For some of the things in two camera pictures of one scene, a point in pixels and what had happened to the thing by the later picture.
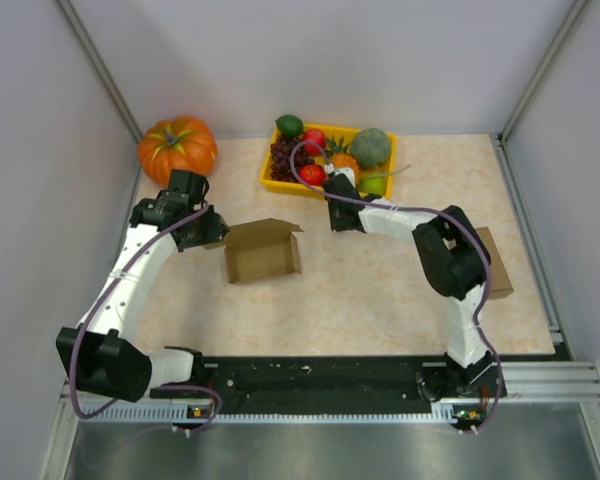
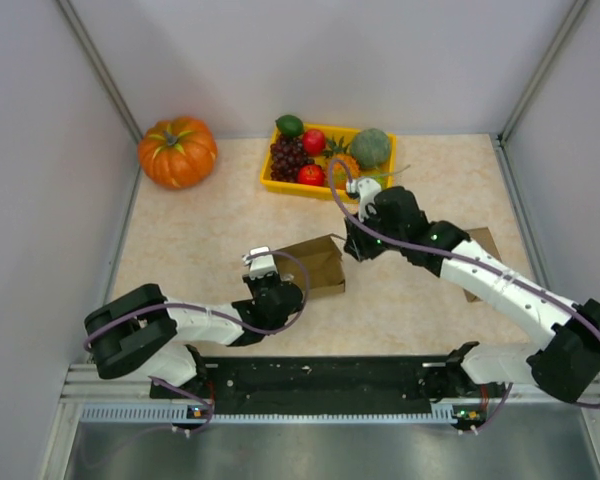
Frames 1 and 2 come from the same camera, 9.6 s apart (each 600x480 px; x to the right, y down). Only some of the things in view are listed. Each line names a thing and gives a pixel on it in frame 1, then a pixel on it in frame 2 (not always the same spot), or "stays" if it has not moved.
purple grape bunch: [287, 157] stays
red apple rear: [317, 136] stays
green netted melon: [371, 147] stays
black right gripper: [336, 226] → [355, 243]
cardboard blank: [260, 249] → [323, 261]
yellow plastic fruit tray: [346, 133] stays
